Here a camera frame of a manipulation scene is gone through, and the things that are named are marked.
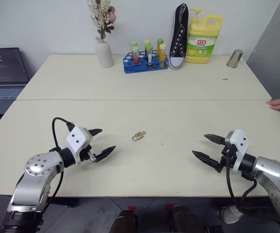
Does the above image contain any yellow detergent pump bottle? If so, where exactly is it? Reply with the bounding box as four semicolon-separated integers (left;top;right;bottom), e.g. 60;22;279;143
185;7;223;65

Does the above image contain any yellow-capped tube with orange liquid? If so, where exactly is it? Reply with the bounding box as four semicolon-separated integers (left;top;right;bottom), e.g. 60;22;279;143
159;43;168;68

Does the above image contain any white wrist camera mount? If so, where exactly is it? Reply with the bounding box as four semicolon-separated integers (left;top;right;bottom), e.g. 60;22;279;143
65;126;93;166
225;129;250;173

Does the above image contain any small brass padlock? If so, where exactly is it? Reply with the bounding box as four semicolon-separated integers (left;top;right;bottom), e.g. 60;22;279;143
131;131;147;142

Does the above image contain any silver metal cup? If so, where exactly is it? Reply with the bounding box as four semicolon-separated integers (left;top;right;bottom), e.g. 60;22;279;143
226;49;244;69

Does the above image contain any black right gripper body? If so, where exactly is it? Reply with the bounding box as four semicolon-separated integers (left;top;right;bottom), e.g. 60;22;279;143
216;143;238;174

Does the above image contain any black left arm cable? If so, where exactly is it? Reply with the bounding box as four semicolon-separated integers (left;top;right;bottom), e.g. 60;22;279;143
41;117;75;214

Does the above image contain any green-capped tube with orange liquid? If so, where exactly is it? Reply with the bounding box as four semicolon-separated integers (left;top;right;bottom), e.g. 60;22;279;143
157;38;165;57

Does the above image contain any white ceramic vase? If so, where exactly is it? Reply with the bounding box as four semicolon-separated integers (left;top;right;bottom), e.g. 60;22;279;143
94;36;114;69

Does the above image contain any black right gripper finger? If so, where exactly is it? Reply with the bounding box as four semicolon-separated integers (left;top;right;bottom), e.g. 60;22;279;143
203;133;226;146
192;150;223;172

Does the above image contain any dried flower bouquet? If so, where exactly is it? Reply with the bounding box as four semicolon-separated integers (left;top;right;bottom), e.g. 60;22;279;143
87;0;118;40

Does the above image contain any green-capped tube with white label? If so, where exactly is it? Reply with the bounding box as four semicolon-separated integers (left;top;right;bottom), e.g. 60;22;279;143
145;45;154;69

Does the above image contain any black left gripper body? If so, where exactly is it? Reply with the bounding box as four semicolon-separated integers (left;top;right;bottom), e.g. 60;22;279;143
79;144;98;164

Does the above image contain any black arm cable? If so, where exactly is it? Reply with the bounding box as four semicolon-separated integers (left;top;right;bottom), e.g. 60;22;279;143
224;155;280;223
41;117;75;214

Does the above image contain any dark rounded shape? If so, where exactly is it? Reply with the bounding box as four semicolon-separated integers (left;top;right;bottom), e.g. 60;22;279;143
171;205;205;233
109;208;139;233

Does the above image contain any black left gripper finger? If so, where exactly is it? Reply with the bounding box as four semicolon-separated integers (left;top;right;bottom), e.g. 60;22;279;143
88;128;104;138
95;145;117;163

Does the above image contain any blue test tube rack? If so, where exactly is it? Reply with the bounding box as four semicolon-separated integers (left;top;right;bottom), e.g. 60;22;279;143
123;50;169;74

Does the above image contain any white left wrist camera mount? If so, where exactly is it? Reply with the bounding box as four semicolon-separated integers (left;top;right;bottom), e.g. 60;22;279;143
65;126;93;166

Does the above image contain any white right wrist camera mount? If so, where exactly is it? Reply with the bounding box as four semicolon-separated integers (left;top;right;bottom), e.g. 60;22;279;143
225;129;250;173

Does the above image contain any green-capped tube with red liquid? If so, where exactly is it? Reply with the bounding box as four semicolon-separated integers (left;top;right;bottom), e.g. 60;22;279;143
132;46;140;65

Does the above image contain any grey laptop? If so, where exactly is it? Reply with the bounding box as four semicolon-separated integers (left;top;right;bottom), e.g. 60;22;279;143
0;47;31;116

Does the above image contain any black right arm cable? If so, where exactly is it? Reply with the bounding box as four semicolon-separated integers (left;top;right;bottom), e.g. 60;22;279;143
224;155;280;223

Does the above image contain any black canvas sneaker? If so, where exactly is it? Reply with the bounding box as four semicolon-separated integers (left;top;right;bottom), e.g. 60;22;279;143
168;2;190;70

